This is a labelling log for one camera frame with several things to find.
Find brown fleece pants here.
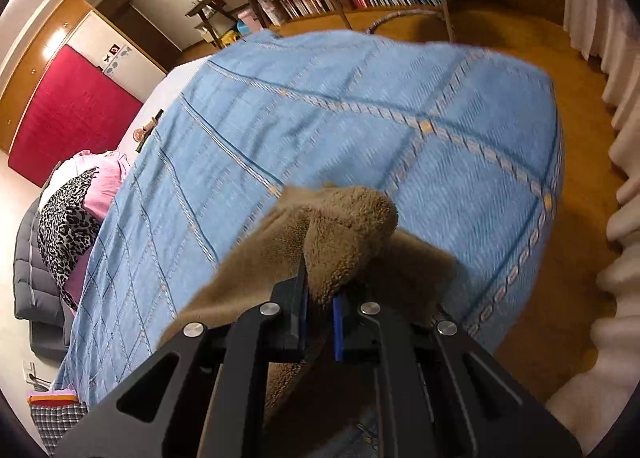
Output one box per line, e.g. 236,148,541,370
160,186,456,422

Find plaid cloth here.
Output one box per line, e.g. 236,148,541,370
27,389,88,457

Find grey tufted headboard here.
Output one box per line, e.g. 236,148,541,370
13,199,73,363

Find leopard print blanket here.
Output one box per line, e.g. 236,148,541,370
38,167,101,311

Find pink pillow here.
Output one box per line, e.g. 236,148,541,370
62,149,132,306

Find blue patterned bedspread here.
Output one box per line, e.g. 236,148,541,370
53,30,563,406

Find small doll on bed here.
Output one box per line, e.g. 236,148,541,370
132,109,164,153

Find white curtain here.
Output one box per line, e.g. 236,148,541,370
547,0,639,457

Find red wall panel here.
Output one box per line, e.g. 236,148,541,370
8,45,142,187

